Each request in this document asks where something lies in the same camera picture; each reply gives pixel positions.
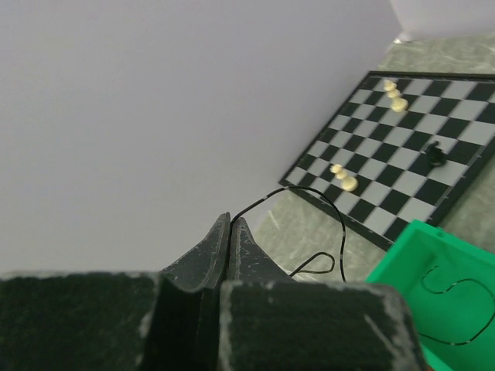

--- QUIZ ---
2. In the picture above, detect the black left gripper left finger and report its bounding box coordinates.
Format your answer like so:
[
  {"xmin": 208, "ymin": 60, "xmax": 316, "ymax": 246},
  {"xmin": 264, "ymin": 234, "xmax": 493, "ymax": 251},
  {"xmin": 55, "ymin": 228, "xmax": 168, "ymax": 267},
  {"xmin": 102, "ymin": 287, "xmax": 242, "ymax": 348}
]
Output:
[{"xmin": 1, "ymin": 213, "xmax": 230, "ymax": 370}]

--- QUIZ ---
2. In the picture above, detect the black and white chessboard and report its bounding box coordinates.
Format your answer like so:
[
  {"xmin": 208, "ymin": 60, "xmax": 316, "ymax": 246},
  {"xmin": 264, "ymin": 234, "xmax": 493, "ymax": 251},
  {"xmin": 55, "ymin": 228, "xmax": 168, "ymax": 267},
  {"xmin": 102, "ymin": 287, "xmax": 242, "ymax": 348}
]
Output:
[{"xmin": 280, "ymin": 71, "xmax": 494, "ymax": 250}]

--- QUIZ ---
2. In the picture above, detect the right green plastic bin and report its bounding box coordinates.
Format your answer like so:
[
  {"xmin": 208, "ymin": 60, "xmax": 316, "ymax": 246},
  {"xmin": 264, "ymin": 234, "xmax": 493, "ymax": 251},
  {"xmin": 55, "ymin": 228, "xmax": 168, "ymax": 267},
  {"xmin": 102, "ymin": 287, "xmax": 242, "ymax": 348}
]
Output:
[{"xmin": 367, "ymin": 221, "xmax": 494, "ymax": 370}]

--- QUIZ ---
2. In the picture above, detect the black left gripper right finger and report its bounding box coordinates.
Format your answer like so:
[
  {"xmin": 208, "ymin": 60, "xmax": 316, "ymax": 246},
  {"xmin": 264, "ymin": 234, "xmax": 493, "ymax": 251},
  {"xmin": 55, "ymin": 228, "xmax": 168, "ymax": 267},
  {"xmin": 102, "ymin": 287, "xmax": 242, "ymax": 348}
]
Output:
[{"xmin": 220, "ymin": 219, "xmax": 425, "ymax": 370}]

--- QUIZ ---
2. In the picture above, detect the left cream chess piece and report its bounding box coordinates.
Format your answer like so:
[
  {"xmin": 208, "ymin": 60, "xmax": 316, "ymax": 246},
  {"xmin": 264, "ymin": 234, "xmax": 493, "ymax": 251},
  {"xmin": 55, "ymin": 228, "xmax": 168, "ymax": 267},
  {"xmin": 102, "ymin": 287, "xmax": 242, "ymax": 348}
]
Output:
[{"xmin": 330, "ymin": 164, "xmax": 358, "ymax": 192}]

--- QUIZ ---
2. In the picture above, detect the cream chess piece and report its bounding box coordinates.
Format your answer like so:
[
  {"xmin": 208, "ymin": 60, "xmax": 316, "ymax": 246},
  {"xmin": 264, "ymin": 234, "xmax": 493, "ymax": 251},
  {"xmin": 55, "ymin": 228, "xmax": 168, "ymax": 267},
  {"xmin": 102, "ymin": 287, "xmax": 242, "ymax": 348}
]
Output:
[
  {"xmin": 384, "ymin": 80, "xmax": 408, "ymax": 113},
  {"xmin": 330, "ymin": 164, "xmax": 358, "ymax": 192}
]

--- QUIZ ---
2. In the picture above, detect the right cream chess piece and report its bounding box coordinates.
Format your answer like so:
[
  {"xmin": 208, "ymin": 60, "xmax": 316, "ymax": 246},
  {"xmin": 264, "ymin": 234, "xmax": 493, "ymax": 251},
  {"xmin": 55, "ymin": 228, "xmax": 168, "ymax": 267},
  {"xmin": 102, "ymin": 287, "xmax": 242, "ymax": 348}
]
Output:
[{"xmin": 384, "ymin": 80, "xmax": 408, "ymax": 113}]

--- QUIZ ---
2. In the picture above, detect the black chess piece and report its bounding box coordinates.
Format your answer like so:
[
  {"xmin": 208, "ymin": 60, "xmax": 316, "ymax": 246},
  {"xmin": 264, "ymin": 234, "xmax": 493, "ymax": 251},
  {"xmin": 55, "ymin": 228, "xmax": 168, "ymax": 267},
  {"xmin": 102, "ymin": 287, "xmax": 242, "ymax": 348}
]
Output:
[{"xmin": 425, "ymin": 141, "xmax": 446, "ymax": 168}]

